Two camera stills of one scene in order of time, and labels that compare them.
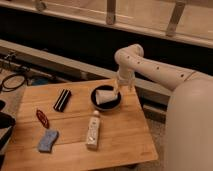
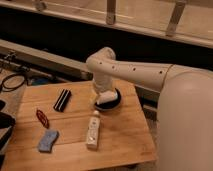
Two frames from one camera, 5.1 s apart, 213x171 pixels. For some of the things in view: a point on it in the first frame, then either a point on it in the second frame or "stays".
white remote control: x=93 y=130 stays
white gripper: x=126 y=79 -> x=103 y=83
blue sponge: x=46 y=143 stays
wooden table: x=83 y=126 stays
